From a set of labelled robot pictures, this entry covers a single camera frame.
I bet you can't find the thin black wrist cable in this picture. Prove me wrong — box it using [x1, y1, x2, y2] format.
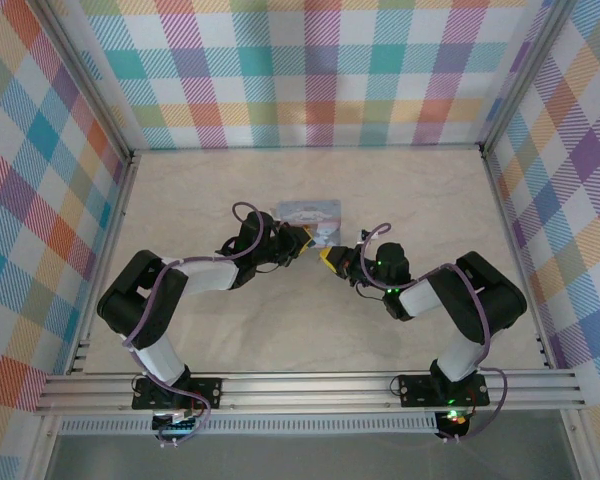
[355, 280, 387, 302]
[253, 257, 289, 275]

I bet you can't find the aluminium frame post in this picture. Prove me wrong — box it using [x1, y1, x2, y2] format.
[478, 0, 577, 157]
[35, 0, 137, 157]

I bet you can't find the aluminium mounting rail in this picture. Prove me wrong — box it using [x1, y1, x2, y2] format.
[32, 368, 587, 417]

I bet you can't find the thin black left wrist cable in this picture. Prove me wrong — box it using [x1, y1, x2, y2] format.
[253, 257, 289, 275]

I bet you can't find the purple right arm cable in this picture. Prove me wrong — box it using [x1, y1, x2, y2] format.
[353, 223, 510, 445]

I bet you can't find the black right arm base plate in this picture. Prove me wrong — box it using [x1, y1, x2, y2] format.
[396, 373, 491, 408]

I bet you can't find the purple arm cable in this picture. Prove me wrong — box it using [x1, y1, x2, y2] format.
[353, 223, 510, 445]
[122, 201, 281, 449]

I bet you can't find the aluminium side rail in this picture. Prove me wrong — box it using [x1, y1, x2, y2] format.
[479, 144, 562, 372]
[63, 148, 142, 377]

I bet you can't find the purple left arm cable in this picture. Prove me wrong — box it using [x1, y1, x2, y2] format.
[122, 201, 281, 449]

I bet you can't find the grey slotted cable duct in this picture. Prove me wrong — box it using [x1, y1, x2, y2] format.
[58, 412, 440, 436]

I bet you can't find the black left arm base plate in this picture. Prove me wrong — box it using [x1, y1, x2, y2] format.
[131, 376, 224, 412]

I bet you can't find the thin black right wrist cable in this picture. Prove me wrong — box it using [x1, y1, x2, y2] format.
[355, 280, 387, 302]

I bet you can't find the aluminium rear rail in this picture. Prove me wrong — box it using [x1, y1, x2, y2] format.
[131, 142, 485, 155]

